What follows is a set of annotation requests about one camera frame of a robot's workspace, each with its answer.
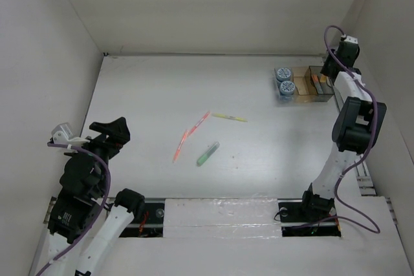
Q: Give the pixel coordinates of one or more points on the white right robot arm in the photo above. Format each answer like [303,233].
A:
[322,193]

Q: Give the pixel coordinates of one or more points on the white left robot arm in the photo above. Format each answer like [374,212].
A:
[83,225]

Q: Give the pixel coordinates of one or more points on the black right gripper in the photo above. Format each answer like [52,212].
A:
[325,70]

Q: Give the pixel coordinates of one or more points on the white foam front board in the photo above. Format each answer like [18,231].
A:
[219,218]

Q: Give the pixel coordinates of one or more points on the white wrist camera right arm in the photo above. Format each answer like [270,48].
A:
[349,39]

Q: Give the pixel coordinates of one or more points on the red thin pen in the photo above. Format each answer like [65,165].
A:
[194,128]

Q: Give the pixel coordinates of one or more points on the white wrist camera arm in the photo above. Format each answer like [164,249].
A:
[349,39]
[63,134]

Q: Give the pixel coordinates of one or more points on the clear plastic container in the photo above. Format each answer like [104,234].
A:
[277,84]

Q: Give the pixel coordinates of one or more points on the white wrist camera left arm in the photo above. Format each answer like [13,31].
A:
[63,134]

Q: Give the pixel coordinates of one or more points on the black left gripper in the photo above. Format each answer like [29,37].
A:
[118,130]

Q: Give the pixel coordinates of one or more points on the orange thin pen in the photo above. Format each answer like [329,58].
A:
[183,139]

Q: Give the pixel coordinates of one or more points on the grey marker orange cap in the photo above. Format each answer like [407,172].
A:
[316,83]

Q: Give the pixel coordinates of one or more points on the amber plastic container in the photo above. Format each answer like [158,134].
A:
[305,91]

